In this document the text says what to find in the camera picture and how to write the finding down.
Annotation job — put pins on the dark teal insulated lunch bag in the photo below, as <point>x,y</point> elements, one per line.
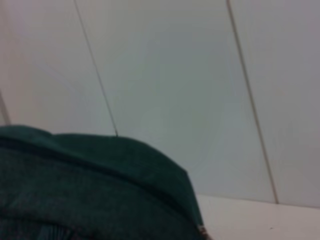
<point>87,190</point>

